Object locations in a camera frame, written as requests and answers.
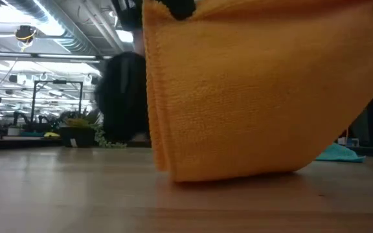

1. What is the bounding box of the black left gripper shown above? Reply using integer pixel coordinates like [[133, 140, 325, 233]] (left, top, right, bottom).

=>
[[111, 0, 197, 32]]

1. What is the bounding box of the orange microfiber towel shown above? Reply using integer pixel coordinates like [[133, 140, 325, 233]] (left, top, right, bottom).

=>
[[142, 0, 373, 183]]

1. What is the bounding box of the teal microfiber towel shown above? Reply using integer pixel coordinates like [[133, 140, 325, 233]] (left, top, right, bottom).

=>
[[315, 142, 367, 164]]

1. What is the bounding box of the potted succulent plant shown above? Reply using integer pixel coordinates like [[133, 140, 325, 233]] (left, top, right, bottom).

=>
[[58, 108, 128, 149]]

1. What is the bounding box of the black background station frame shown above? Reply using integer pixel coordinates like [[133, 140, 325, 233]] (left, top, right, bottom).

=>
[[30, 79, 84, 124]]

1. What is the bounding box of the black yellow hanging cable reel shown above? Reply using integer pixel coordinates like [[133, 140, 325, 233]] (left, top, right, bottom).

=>
[[14, 24, 38, 45]]

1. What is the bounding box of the black aluminium table frame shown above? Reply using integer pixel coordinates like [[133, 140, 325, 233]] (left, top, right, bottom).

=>
[[0, 135, 373, 159]]

